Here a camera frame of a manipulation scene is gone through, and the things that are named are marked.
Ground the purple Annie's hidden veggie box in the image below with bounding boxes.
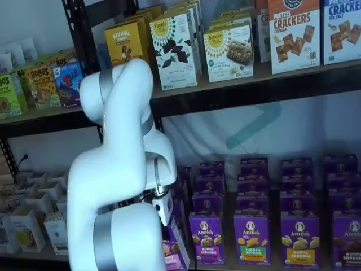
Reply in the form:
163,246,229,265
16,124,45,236
233,216,271,266

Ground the purple Annie's box violet patch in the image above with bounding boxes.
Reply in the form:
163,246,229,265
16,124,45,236
188,214,226,265

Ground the white stand-up pouch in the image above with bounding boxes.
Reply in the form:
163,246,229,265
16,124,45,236
21,38,39,62
0,53,14,75
10,45,26,68

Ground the purple Annie's box brown patch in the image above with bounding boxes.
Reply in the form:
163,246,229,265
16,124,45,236
332,216,361,269

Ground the white patterned-top tall box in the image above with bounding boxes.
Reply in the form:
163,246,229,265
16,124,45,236
43,213,69,256
0,214,21,255
47,171,69,184
8,208,46,253
24,191,54,215
4,194,29,212
27,171,48,183
55,194,69,215
36,182,62,198
15,183,37,196

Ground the white backdrop sheet teal stripe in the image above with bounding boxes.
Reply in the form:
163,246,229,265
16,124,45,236
162,95,361,170

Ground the white small boxes group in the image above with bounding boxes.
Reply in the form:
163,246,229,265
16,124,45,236
0,169,70,262

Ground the blue sea salt crackers box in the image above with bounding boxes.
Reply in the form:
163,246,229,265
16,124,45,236
323,0,361,65

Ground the orange pretzel crackers box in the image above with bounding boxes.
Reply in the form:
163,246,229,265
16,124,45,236
255,0,272,63
267,0,322,75

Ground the orange-yellow Revival snack box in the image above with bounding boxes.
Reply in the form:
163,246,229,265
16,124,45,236
124,14,159,71
104,21,152,68

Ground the blue ZBar snack box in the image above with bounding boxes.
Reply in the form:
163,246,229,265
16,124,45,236
51,62,85,109

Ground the purple Annie's snack box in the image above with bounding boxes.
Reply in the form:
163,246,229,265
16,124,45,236
171,180,192,200
325,173,361,197
323,154,358,176
328,194,361,218
237,174,268,197
195,175,226,195
281,176,316,197
177,166,195,183
192,193,226,217
280,194,319,218
281,158,314,178
171,197,190,224
199,161,226,178
240,157,268,177
236,194,270,218

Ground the green Bobo's snack box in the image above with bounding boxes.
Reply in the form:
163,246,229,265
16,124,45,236
12,66,30,113
0,73,23,120

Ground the tan particle board shelf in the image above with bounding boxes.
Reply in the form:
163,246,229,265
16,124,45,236
0,103,91,125
112,59,361,99
188,253,361,271

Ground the black metal shelving rack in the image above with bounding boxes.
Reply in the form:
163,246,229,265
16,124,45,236
0,107,111,271
61,0,361,271

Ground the purple Annie's box pink patch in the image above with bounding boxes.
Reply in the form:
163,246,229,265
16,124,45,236
162,218,190,271

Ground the Simple Mills chocolate thins box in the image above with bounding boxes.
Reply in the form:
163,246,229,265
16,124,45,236
149,13,198,90
162,5,201,77
171,0,204,71

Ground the Simple Mills soft bars box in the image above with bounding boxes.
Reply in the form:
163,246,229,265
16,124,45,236
211,10,253,22
208,16,253,32
203,24,254,83

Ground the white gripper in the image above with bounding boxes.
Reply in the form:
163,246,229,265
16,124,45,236
151,193,174,226

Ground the yellow Bobo's snack box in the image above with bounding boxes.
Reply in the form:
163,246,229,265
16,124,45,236
45,49,77,68
27,64,62,111

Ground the purple Annie's box yellow patch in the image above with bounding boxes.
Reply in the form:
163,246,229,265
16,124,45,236
281,216,322,268

